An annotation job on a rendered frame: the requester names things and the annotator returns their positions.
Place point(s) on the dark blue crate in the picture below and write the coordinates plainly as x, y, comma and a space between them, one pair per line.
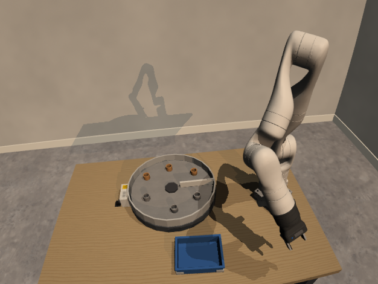
198, 251

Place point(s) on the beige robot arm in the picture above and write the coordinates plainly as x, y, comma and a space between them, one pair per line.
272, 141

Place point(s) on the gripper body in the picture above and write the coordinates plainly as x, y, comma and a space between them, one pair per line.
286, 216

